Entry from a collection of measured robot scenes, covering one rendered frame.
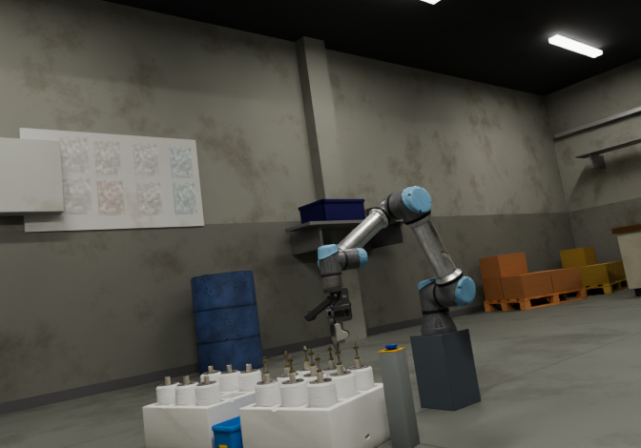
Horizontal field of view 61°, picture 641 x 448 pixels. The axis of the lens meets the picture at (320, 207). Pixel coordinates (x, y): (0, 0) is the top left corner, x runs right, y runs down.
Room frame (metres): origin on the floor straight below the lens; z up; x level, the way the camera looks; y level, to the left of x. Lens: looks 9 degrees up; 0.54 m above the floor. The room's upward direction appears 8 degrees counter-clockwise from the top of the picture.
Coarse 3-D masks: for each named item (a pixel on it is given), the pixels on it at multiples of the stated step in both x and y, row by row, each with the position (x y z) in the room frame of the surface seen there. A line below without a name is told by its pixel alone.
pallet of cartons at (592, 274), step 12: (564, 252) 8.22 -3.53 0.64; (576, 252) 8.10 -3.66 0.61; (588, 252) 8.16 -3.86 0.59; (564, 264) 8.24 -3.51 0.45; (576, 264) 8.12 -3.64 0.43; (588, 264) 8.08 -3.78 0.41; (600, 264) 7.50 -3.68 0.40; (612, 264) 7.78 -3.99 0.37; (588, 276) 7.55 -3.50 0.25; (600, 276) 7.46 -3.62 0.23; (612, 276) 7.63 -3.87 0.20; (624, 276) 8.11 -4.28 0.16; (588, 288) 7.56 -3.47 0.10; (600, 288) 8.37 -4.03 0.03; (624, 288) 7.93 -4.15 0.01
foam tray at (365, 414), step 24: (240, 408) 1.96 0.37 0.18; (264, 408) 1.90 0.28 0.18; (288, 408) 1.85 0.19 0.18; (312, 408) 1.80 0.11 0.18; (336, 408) 1.77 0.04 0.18; (360, 408) 1.88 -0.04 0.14; (384, 408) 2.00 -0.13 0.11; (264, 432) 1.90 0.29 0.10; (288, 432) 1.84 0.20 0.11; (312, 432) 1.78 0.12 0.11; (336, 432) 1.76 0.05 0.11; (360, 432) 1.86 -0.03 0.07; (384, 432) 1.99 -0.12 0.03
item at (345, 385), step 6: (336, 378) 1.90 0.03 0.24; (342, 378) 1.89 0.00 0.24; (348, 378) 1.90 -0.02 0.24; (354, 378) 1.93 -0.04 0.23; (336, 384) 1.90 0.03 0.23; (342, 384) 1.89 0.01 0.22; (348, 384) 1.90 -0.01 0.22; (354, 384) 1.92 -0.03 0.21; (342, 390) 1.90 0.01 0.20; (348, 390) 1.90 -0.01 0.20; (354, 390) 1.91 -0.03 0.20; (342, 396) 1.90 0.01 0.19; (348, 396) 1.90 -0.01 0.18; (354, 396) 1.91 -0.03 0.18
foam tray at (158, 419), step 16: (224, 400) 2.16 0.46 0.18; (240, 400) 2.19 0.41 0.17; (144, 416) 2.27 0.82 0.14; (160, 416) 2.21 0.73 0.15; (176, 416) 2.16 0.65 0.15; (192, 416) 2.10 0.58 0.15; (208, 416) 2.06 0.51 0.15; (224, 416) 2.12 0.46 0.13; (144, 432) 2.28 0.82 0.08; (160, 432) 2.22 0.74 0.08; (176, 432) 2.16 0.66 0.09; (192, 432) 2.11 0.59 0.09; (208, 432) 2.06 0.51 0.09
